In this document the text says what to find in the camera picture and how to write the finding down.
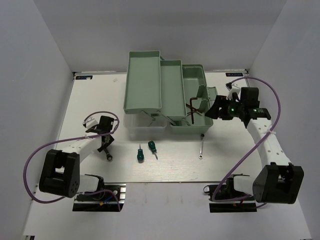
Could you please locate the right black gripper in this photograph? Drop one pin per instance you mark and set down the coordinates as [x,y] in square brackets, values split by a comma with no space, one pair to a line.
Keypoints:
[213,112]

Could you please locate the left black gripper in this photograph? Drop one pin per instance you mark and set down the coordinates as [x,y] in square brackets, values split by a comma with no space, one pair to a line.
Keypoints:
[100,149]

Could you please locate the medium brown hex key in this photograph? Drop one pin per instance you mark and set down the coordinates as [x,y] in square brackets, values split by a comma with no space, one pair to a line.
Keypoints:
[192,110]

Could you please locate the large brown hex key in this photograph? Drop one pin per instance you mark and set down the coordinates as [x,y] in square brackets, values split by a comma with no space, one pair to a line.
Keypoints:
[192,109]

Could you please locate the large silver ratchet wrench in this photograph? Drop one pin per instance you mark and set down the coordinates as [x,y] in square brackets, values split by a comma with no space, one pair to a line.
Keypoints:
[109,157]

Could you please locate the small silver wrench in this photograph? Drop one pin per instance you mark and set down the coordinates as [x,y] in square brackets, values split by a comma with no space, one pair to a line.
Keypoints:
[200,156]

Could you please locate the green plastic toolbox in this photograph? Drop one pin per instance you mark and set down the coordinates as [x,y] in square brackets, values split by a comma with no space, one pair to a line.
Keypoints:
[158,91]

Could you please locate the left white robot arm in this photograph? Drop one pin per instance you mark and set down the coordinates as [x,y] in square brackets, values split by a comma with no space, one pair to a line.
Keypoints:
[61,170]

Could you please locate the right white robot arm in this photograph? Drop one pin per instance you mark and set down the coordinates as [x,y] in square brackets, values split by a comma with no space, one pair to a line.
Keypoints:
[279,181]

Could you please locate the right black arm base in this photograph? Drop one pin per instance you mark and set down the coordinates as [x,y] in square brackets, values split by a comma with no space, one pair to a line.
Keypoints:
[222,203]

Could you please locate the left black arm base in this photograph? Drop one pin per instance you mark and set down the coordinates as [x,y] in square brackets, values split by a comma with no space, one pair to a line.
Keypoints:
[110,198]

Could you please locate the right blue label sticker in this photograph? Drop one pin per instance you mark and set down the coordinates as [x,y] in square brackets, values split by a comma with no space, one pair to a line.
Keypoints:
[234,74]

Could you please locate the blue label sticker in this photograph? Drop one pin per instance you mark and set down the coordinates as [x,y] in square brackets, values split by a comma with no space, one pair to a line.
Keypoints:
[84,77]
[234,74]

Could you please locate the left green stubby screwdriver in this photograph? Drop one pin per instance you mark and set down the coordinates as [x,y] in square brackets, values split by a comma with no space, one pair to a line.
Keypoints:
[140,154]

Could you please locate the green stubby screwdriver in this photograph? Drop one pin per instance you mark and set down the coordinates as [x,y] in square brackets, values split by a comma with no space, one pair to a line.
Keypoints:
[140,154]
[152,147]

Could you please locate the right green stubby screwdriver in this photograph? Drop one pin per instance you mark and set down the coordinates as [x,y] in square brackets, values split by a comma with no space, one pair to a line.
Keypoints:
[152,147]

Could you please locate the left blue label sticker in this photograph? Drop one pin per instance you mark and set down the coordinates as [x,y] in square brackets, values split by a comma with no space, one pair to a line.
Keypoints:
[84,77]

